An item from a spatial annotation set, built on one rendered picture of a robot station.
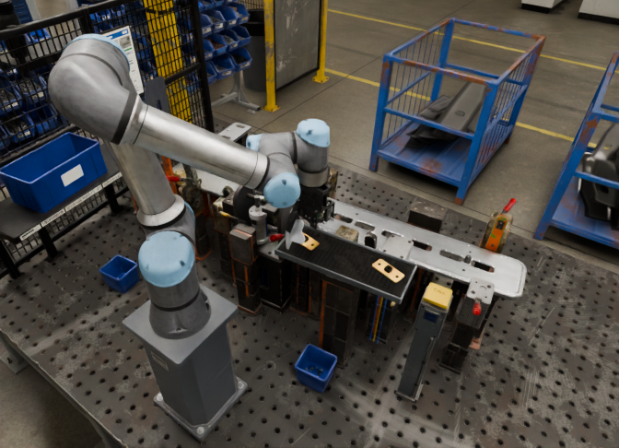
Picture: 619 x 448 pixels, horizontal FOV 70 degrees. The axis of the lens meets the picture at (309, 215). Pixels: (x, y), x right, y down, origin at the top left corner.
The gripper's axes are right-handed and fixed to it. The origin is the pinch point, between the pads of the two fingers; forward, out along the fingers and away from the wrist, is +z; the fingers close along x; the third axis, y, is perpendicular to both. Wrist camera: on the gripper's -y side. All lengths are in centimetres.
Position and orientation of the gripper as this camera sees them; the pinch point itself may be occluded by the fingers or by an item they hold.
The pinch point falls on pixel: (304, 235)
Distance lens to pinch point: 124.6
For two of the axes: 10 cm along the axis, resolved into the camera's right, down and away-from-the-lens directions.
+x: 6.8, -4.5, 5.8
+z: -0.2, 7.7, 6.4
